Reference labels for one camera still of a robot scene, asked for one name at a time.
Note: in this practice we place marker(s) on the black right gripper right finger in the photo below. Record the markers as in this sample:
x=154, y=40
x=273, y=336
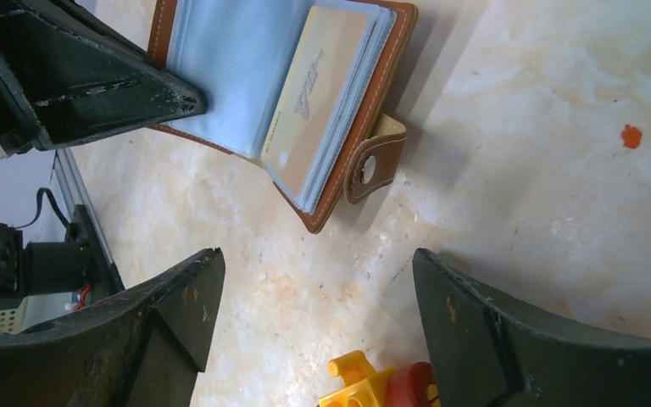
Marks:
x=488, y=348

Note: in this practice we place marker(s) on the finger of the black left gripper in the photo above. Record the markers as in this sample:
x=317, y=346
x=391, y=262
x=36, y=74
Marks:
x=67, y=79

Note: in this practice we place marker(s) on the aluminium front rail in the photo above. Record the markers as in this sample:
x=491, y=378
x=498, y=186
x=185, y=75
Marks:
x=74, y=193

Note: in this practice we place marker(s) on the yellow toy brick car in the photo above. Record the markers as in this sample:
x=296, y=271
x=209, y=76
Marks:
x=364, y=386

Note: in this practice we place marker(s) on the brown leather card holder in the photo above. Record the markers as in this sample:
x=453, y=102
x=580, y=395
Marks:
x=238, y=53

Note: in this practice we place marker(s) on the gold VIP card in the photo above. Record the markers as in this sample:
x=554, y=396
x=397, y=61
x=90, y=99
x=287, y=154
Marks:
x=331, y=39

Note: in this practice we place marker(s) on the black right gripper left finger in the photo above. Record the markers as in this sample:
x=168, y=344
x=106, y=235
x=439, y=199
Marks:
x=144, y=346

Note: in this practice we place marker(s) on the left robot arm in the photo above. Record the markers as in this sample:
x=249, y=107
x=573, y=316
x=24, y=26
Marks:
x=37, y=268

